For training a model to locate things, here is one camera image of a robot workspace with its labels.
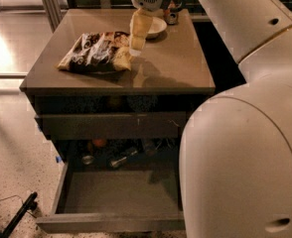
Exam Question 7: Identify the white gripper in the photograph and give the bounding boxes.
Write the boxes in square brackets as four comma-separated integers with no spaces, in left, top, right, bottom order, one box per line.
[129,0,171,57]

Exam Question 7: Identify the brown chip bag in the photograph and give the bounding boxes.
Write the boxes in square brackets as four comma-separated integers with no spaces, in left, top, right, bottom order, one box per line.
[57,32,131,73]

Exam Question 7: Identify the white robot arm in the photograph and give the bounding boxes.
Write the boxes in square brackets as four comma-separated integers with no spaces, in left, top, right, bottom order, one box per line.
[179,0,292,238]

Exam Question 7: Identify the grey top drawer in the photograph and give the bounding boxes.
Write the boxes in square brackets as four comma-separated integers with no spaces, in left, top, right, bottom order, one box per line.
[36,112,186,141]

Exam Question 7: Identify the orange fruit in drawer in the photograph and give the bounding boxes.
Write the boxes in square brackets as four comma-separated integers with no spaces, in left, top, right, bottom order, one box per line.
[92,139,107,148]

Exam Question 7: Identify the open grey middle drawer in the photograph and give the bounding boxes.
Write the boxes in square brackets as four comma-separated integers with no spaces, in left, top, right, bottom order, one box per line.
[37,151,185,233]

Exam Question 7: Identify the white bowl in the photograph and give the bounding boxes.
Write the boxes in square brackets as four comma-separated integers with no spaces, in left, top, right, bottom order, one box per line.
[146,17,167,40]

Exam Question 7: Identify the orange soda can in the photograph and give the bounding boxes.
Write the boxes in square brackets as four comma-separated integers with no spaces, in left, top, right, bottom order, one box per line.
[164,2,179,25]

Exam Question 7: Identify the silver metal utensil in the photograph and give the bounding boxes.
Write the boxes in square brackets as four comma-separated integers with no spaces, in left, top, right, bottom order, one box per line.
[109,148,138,169]

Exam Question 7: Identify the small round metal cup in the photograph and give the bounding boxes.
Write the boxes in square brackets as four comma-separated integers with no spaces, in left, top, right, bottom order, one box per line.
[81,155,94,165]

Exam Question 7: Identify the black stand leg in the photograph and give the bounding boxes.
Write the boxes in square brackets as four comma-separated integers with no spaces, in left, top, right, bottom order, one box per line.
[0,192,38,238]

